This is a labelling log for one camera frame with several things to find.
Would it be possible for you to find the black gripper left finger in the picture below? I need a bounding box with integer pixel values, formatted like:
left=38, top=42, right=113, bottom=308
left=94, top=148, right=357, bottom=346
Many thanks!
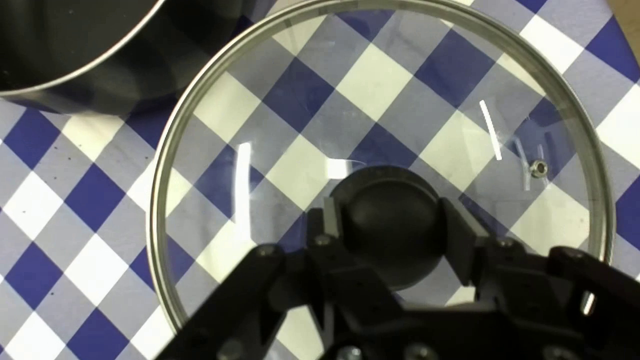
left=159, top=195, right=344, bottom=360

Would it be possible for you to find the dark grey cooking pot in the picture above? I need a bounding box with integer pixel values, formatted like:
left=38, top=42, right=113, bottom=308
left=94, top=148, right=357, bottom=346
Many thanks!
left=0, top=0, right=277, bottom=116

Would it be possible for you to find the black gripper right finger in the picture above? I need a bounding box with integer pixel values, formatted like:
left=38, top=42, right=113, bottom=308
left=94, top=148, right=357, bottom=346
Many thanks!
left=439, top=198, right=640, bottom=316

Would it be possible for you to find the blue white checkered tablecloth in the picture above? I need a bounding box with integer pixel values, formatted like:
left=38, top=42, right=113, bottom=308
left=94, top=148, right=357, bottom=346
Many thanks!
left=0, top=0, right=640, bottom=360

